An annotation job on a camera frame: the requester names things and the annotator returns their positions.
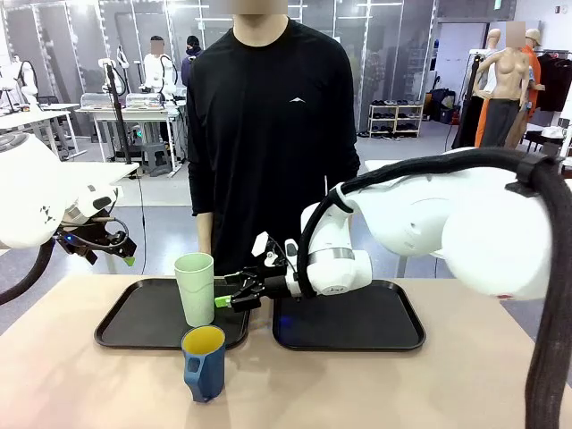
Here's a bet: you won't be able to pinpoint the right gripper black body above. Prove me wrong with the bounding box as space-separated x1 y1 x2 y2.
249 266 290 301

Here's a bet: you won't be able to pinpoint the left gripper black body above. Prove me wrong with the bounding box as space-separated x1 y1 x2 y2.
55 218 138 258

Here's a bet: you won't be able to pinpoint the pale green plastic cup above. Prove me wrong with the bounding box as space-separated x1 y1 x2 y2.
173 252 216 327

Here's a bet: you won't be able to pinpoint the person's right forearm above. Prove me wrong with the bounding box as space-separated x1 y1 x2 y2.
196 210 215 245

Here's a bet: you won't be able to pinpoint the black plastic serving tray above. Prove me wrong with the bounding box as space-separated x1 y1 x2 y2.
93 276 251 350
271 279 426 352

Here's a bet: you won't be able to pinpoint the small white table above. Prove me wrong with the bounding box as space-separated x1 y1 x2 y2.
84 160 140 189

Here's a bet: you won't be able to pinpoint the blue mug yellow inside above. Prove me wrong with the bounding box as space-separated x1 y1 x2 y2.
181 324 227 404

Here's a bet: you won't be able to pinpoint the grey plastic stool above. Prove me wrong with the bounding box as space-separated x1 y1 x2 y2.
141 142 176 178

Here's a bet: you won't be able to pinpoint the black tripod stand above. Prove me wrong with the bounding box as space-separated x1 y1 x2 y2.
101 61 136 165

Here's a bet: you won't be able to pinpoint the desk with clear covers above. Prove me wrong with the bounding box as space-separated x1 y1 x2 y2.
74 91 188 176

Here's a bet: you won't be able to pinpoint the person's black-shirted torso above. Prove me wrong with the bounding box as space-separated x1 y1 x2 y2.
185 13 361 278

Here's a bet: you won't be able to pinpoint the white robot on stand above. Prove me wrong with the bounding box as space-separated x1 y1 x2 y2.
97 43 131 97

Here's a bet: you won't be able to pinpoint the white humanoid robot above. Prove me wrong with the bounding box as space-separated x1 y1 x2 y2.
6 54 40 111

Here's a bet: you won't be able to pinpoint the person in white jacket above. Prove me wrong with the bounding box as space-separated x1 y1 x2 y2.
141 35 179 102

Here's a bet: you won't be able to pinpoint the wooden shoe rack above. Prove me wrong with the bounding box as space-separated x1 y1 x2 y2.
367 99 425 139

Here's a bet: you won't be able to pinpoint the person in dark hood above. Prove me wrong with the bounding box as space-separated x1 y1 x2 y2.
181 35 205 88

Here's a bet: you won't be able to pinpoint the black bag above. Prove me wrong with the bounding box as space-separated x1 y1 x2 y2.
424 88 458 125

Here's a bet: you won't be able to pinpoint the bare mannequin grey trousers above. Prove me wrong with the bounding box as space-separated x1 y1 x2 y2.
473 21 533 149

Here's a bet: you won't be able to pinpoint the white mannequin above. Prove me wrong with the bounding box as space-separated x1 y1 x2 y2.
483 28 504 93

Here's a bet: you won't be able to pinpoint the mannequin in orange clothes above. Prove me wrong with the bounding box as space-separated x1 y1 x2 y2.
520 28 545 111

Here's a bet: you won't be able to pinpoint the rack of black clothes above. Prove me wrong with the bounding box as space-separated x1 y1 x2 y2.
534 49 572 114

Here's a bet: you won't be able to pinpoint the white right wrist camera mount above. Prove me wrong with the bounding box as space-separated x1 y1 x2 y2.
251 231 287 269

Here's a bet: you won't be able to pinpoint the thin black hanging cable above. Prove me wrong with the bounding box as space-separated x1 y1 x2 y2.
136 173 147 274

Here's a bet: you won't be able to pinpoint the black left arm cable sleeve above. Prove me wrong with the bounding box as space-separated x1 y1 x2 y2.
0 240 55 307

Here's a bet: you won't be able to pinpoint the black arm cable sleeve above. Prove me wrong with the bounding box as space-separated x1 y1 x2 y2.
297 147 572 429
0 240 55 307

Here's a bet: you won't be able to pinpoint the white desk with grey frame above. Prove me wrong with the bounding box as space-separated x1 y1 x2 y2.
0 102 81 160

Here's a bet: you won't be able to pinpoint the black right arm cable sleeve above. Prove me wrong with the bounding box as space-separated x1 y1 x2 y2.
297 147 572 429

